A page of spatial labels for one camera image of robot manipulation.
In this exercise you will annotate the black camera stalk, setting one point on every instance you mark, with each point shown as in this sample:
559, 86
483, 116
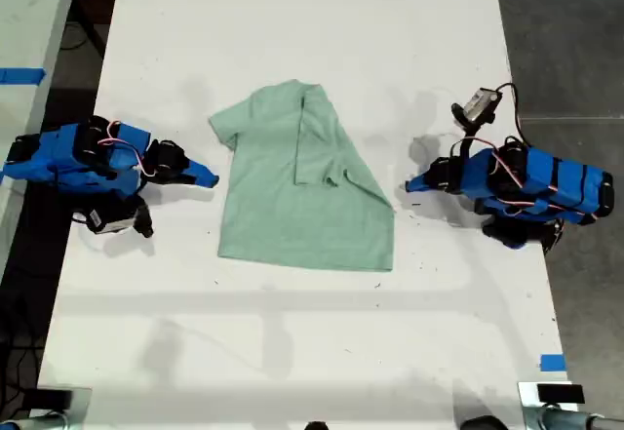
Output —
144, 218
470, 128

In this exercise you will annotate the white side table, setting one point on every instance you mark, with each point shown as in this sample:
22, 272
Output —
24, 35

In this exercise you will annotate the pale green T-shirt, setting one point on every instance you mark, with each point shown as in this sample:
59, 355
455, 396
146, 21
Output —
302, 220

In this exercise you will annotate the long blue tape strip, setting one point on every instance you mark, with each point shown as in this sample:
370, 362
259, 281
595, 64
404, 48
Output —
22, 75

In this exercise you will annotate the black round object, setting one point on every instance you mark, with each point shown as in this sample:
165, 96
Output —
482, 423

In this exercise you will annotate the short blue tape strip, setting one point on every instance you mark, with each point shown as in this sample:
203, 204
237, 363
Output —
552, 363

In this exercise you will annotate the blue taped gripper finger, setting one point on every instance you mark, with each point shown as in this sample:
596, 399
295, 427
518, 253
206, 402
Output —
201, 168
195, 180
419, 180
423, 187

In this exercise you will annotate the metal table clamp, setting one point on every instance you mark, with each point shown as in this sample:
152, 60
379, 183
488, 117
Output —
73, 410
551, 415

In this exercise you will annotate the small black box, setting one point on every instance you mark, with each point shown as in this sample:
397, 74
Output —
559, 393
54, 398

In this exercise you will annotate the blue and black arm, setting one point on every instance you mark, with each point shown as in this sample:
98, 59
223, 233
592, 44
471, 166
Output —
546, 186
73, 157

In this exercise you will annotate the black camera box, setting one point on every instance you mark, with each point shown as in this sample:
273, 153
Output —
481, 103
111, 218

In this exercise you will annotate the small black object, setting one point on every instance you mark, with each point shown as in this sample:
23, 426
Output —
317, 425

